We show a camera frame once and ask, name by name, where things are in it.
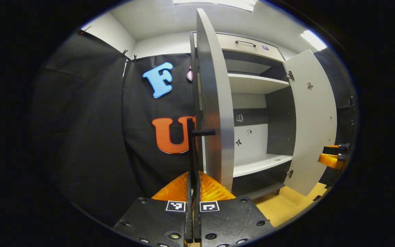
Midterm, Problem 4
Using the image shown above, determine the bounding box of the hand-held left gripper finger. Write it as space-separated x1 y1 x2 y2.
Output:
193 170 275 247
112 171 194 247

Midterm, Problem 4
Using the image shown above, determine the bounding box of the beige shoe cabinet door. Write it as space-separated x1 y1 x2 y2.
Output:
283 49 338 196
196 9 235 192

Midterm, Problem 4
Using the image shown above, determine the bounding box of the black door handle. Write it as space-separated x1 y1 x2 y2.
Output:
186 118 216 179

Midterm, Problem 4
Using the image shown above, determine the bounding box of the beige double-door shoe cabinet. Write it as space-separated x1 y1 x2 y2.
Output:
189 31 294 201

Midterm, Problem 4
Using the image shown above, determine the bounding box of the beige cabinet drawer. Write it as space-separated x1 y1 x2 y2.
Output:
215 33 285 63

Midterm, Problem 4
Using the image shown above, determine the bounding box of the small ceiling light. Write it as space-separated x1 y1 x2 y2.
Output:
300 30 327 51

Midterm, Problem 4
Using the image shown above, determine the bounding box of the black backdrop cloth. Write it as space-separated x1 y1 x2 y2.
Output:
29 29 359 227

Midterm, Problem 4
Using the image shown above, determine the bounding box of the long ceiling light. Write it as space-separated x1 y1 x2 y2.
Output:
173 0 257 12

